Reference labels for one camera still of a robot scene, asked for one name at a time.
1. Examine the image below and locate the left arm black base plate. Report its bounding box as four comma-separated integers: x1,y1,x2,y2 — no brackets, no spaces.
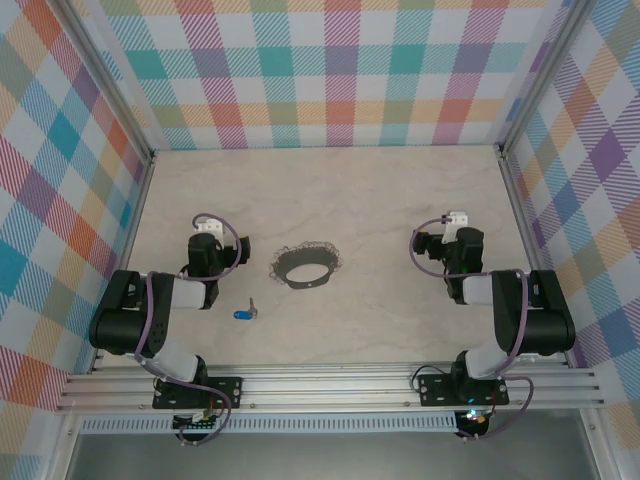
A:
152,375,245,410

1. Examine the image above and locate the black electronics board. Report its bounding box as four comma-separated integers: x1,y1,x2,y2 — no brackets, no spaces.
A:
455,408,494,437
172,410,225,434

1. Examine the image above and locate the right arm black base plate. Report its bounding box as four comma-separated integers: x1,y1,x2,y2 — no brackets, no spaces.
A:
418,373,510,407

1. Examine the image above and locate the aluminium frame post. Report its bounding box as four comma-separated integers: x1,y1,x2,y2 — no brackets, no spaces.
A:
57,0,156,166
497,0,596,156

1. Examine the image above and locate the aluminium side rail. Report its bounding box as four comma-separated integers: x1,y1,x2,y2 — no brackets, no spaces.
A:
499,144,574,369
88,148,157,375

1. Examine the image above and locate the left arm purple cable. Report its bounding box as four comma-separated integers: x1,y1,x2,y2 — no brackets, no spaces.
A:
133,212,241,447

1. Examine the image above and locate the silver key with blue cap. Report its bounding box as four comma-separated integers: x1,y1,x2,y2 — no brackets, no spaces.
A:
232,297,260,321

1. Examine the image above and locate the numbered metal key ring holder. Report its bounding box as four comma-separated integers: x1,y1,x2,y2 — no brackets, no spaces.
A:
271,240,343,291

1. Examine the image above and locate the aluminium cross rail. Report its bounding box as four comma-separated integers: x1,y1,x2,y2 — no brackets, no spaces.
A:
55,363,609,414

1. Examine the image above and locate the light blue slotted cable duct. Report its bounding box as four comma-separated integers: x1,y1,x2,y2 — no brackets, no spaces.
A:
79,412,459,435

